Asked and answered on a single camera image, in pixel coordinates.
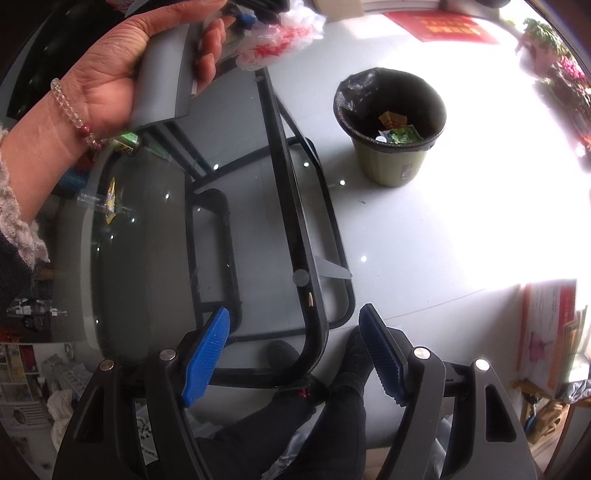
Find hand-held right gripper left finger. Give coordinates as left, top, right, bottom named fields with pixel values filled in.
left=51, top=307, right=232, bottom=480

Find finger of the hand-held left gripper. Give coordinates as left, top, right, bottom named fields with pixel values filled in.
left=227, top=0, right=288, bottom=27

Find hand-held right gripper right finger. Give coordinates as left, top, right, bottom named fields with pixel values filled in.
left=359, top=303, right=539, bottom=480

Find white red-printed plastic bag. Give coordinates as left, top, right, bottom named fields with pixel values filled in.
left=235, top=0, right=326, bottom=71

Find yellow snack wrapper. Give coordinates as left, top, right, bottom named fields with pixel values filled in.
left=102, top=178, right=122, bottom=225

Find olive trash bin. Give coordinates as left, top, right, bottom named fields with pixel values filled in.
left=335, top=68, right=448, bottom=188

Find green snack packet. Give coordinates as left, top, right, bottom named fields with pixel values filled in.
left=387, top=126, right=421, bottom=145

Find person's left hand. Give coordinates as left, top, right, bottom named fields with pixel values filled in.
left=58, top=0, right=229, bottom=139

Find dark shoe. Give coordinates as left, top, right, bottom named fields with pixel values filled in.
left=268, top=342, right=324, bottom=402
left=332, top=325, right=375, bottom=393

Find person's dark trousers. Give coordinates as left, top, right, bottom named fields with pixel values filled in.
left=198, top=383, right=370, bottom=480

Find glass coffee table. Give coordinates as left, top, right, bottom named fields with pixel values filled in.
left=51, top=67, right=356, bottom=388

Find blue water jug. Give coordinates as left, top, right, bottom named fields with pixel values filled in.
left=65, top=168, right=90, bottom=192

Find clear plastic jar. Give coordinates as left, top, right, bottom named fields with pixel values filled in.
left=78, top=193, right=127, bottom=217

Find red door mat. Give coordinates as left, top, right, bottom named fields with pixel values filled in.
left=385, top=10, right=502, bottom=46

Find potted flowering plants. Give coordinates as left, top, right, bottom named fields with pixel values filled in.
left=515, top=18, right=591, bottom=155

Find clear bead bracelet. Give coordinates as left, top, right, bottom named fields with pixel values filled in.
left=51, top=78, right=103, bottom=151

